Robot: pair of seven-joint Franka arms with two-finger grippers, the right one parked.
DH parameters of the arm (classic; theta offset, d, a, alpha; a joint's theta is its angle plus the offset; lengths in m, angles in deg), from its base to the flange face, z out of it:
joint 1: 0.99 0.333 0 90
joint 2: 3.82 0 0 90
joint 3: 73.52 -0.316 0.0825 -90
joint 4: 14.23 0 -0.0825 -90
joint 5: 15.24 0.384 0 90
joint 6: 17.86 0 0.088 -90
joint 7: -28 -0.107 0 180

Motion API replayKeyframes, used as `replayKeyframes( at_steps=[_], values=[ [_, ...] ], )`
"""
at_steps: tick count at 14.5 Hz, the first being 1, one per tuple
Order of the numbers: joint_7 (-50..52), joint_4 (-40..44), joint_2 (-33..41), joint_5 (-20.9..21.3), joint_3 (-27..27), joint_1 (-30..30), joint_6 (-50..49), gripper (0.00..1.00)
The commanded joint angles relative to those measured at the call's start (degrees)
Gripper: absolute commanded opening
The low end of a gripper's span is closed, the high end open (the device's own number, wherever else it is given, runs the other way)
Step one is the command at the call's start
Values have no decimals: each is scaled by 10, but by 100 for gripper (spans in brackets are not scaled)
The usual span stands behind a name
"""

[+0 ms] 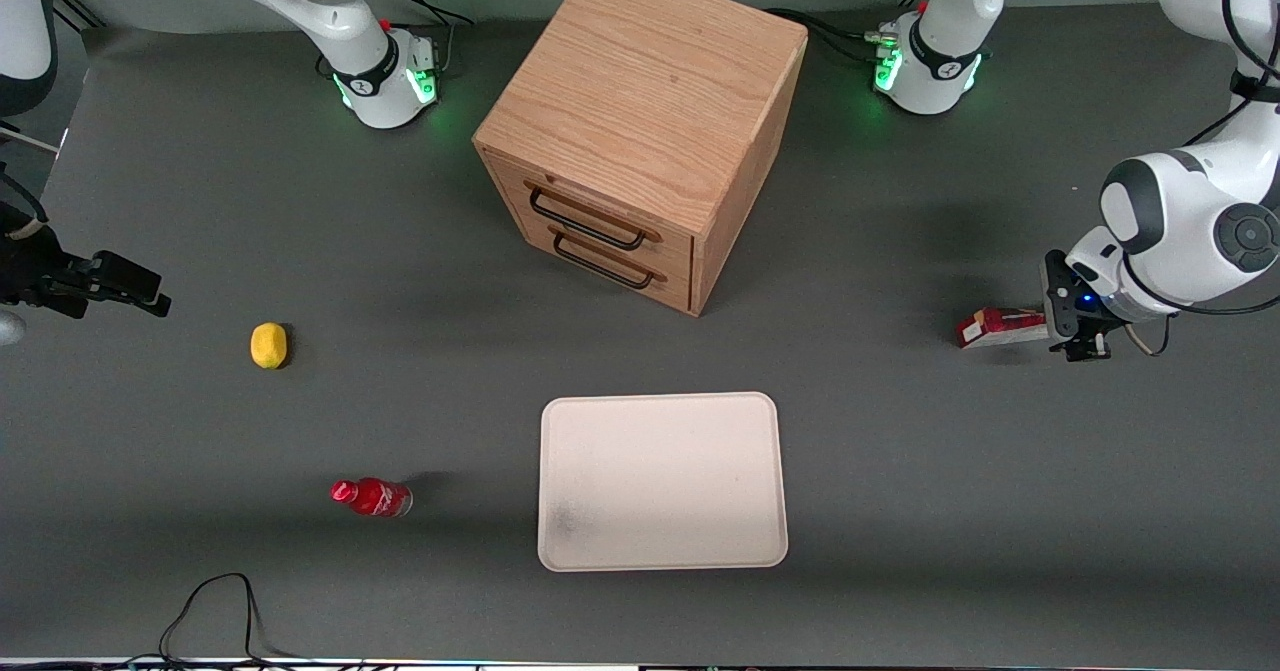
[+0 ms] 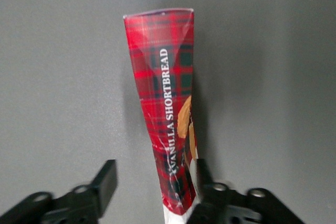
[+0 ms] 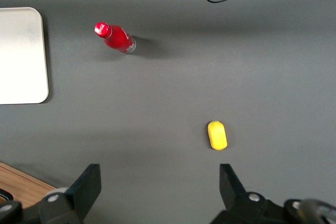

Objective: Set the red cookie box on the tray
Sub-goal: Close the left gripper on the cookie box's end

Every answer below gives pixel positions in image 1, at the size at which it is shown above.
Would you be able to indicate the cream plastic tray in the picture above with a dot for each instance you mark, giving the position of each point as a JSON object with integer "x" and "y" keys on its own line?
{"x": 660, "y": 481}

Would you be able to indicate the red soda bottle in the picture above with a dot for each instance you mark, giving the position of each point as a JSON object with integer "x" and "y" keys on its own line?
{"x": 375, "y": 498}

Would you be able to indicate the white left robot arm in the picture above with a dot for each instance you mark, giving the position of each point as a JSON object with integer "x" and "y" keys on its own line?
{"x": 1190, "y": 211}

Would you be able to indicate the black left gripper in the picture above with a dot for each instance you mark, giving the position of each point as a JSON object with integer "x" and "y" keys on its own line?
{"x": 1085, "y": 333}

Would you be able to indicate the wooden two-drawer cabinet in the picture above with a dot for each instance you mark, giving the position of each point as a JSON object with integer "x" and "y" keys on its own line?
{"x": 650, "y": 81}

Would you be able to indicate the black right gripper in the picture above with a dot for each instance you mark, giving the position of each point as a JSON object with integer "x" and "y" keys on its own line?
{"x": 30, "y": 273}

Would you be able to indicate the yellow lemon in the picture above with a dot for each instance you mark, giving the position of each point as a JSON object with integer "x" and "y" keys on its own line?
{"x": 268, "y": 345}

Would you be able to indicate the red cookie box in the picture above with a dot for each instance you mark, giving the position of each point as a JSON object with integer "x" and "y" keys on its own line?
{"x": 995, "y": 326}

